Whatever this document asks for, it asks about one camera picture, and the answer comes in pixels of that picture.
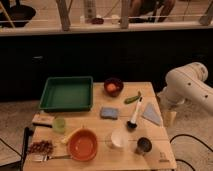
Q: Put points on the yellow banana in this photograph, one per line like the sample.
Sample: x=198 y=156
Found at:
x=67 y=137

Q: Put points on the black round chair base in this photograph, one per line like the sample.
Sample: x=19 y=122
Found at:
x=19 y=16

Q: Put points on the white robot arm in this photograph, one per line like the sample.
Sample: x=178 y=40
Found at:
x=185 y=83

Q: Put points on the dark maroon bowl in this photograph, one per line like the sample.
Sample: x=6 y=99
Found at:
x=117 y=82

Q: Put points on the seated person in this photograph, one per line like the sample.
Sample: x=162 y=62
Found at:
x=142 y=7

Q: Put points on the orange fruit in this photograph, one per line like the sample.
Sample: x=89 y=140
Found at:
x=111 y=87

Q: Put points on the dark metal cup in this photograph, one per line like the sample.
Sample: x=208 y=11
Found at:
x=144 y=146

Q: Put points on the green plastic cup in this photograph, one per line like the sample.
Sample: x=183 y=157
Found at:
x=59 y=125

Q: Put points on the blue grey folded cloth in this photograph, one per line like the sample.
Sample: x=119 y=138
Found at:
x=151 y=115

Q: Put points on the black table clamp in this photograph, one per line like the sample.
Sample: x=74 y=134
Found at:
x=27 y=133

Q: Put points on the orange red bowl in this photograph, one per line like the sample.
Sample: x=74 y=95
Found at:
x=82 y=145

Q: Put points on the green plastic tray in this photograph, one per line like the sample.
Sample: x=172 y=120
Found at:
x=62 y=94

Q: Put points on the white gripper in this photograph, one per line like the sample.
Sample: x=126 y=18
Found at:
x=169 y=99

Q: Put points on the silver fork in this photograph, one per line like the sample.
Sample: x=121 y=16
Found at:
x=43 y=158

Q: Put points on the wooden block eraser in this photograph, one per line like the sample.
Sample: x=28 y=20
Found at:
x=42 y=120

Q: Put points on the green cucumber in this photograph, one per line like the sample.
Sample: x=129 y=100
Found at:
x=132 y=99

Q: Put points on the blue sponge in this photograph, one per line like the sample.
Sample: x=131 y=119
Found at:
x=109 y=113

